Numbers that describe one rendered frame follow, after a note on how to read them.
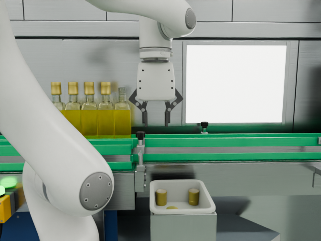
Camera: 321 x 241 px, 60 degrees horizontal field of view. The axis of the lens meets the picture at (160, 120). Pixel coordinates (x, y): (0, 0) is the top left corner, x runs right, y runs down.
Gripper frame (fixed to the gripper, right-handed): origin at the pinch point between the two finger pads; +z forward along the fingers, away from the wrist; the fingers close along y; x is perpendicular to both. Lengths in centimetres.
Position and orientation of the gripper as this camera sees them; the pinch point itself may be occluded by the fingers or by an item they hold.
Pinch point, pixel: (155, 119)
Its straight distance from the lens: 75.1
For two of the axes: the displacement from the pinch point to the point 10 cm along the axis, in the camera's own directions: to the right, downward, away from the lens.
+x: 0.5, 1.5, -9.9
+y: -10.0, 0.1, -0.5
